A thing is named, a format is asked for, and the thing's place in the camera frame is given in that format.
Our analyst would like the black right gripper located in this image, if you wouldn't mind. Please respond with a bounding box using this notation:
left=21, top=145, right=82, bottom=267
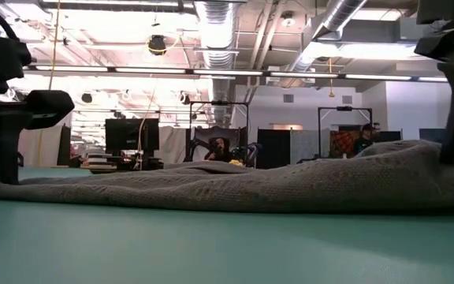
left=414, top=24, right=454, bottom=166

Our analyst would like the grey towel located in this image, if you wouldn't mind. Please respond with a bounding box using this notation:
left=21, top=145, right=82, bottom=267
left=0, top=139, right=454, bottom=217

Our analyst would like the black monitor on stand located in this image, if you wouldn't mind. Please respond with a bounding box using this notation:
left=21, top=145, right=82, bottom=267
left=419, top=128, right=448, bottom=144

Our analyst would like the large dark screen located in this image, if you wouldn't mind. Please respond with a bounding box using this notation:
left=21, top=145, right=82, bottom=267
left=372, top=130, right=404, bottom=143

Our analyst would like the person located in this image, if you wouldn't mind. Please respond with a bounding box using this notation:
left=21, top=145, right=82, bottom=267
left=352, top=122, right=382, bottom=156
left=204, top=136, right=233, bottom=163

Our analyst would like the orange patterned board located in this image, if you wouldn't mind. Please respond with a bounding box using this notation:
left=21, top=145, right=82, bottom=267
left=329, top=130, right=362, bottom=159

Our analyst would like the grey partition panel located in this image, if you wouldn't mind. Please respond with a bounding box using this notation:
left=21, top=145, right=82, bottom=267
left=289, top=129, right=319, bottom=163

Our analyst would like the black partition panel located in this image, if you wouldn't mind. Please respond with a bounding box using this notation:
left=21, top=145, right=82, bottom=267
left=256, top=128, right=292, bottom=170

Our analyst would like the green table mat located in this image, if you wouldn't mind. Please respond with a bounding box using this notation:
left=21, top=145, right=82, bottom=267
left=0, top=166, right=454, bottom=284

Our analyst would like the long ceiling light strip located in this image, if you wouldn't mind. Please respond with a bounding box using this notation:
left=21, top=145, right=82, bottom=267
left=21, top=65, right=448, bottom=83

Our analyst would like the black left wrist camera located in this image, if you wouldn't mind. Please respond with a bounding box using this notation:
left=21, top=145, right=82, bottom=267
left=24, top=89, right=76, bottom=131

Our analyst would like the yellow cable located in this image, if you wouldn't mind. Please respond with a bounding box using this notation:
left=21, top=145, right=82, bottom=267
left=35, top=0, right=61, bottom=167

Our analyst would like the round silver air duct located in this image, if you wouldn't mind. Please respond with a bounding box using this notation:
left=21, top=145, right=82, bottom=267
left=288, top=0, right=370, bottom=82
left=194, top=0, right=239, bottom=124

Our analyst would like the black ceiling dome camera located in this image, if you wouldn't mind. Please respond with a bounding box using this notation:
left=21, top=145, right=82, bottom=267
left=147, top=34, right=168, bottom=57

